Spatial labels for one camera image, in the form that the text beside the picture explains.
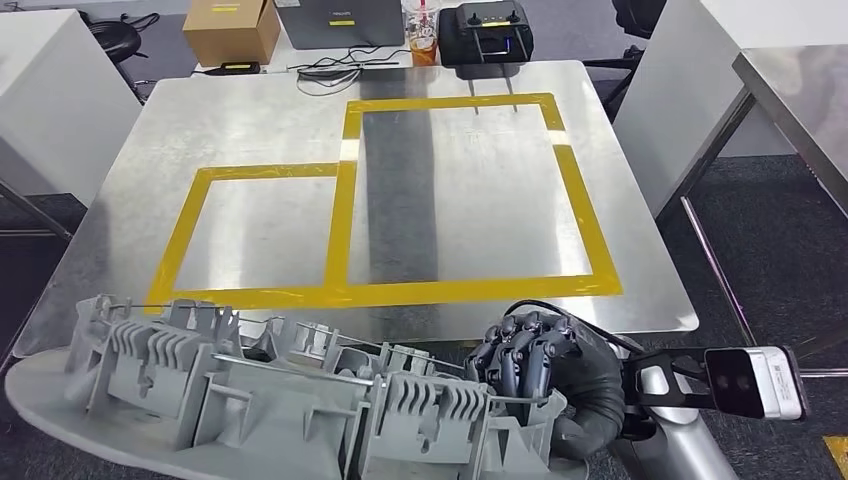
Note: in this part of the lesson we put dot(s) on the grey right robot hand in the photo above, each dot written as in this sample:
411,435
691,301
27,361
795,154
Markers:
590,378

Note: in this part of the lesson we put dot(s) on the silver plastic wheel hubcap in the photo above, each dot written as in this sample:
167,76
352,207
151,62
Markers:
265,411

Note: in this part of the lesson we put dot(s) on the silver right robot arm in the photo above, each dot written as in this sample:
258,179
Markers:
676,450

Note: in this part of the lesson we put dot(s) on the steel workbench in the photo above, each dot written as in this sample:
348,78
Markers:
265,119

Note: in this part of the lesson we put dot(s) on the white table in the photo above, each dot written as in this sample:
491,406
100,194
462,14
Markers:
676,99
53,99

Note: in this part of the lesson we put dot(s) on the steel side table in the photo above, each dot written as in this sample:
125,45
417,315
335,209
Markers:
795,99

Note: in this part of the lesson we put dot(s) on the black remote controller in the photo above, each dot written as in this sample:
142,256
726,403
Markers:
484,33

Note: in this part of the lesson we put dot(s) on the black office chair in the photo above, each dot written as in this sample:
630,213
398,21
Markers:
636,16

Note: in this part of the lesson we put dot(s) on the plastic drink cup red straw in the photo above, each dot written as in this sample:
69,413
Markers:
422,46

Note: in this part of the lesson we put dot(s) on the grey laptop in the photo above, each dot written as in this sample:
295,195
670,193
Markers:
338,30

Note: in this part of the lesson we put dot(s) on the white desk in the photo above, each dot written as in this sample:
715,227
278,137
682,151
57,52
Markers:
278,58

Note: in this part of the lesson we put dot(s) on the brown cardboard box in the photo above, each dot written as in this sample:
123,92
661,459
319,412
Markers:
228,33

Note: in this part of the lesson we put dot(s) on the black stool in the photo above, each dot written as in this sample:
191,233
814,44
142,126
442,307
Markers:
116,36

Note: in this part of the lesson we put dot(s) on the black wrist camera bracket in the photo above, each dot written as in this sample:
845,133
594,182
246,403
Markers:
669,358

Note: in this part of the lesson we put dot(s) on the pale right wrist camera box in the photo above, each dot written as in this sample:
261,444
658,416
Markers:
762,381

